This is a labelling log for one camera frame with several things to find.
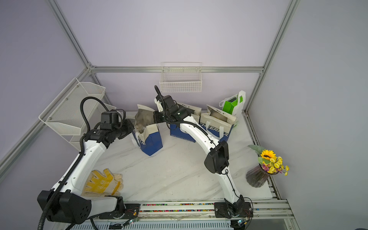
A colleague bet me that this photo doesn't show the blue beige bag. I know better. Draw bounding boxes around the blue beige bag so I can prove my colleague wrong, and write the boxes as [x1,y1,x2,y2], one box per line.
[199,105,237,141]
[170,103,201,143]
[133,104,163,156]

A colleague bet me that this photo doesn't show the green white takeout bag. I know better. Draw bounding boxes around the green white takeout bag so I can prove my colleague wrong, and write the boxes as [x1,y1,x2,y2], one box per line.
[219,91,246,126]

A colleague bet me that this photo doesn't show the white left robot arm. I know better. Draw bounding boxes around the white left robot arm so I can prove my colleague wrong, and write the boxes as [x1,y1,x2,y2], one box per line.
[37,96,134,230]

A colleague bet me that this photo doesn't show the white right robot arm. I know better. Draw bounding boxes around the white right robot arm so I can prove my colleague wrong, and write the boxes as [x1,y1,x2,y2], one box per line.
[154,85,245,217]

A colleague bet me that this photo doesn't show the white mesh two-tier shelf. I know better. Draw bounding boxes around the white mesh two-tier shelf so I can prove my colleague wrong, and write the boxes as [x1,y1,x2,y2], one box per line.
[39,78,105,151]

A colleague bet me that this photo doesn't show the yellow dotted work gloves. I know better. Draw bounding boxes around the yellow dotted work gloves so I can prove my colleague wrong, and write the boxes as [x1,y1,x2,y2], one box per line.
[82,169,124,197]

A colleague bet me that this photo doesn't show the sunflower bouquet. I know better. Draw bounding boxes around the sunflower bouquet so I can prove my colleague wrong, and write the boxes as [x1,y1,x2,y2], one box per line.
[246,145,290,188]

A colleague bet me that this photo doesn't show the white wire wall basket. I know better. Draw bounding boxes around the white wire wall basket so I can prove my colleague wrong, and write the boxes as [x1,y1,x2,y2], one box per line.
[160,62,202,93]

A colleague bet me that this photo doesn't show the aluminium frame profiles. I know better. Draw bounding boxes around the aluminium frame profiles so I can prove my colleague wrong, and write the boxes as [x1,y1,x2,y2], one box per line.
[1,1,300,181]

